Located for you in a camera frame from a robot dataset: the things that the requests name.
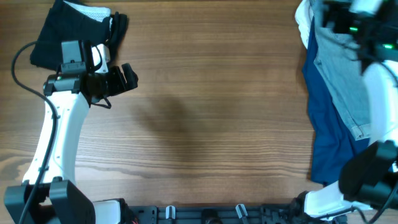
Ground light blue denim shorts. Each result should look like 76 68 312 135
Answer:
310 0 371 140

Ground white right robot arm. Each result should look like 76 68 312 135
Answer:
291 0 397 222

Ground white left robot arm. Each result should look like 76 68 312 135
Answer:
4 63 138 223

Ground white printed t-shirt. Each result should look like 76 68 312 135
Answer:
295 0 313 49

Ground white mesh folded garment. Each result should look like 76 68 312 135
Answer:
63 1 113 35

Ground folded black garment stack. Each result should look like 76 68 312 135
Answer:
30 1 128 70

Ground dark blue t-shirt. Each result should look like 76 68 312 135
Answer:
302 24 369 186

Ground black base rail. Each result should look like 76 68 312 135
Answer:
129 204 348 224

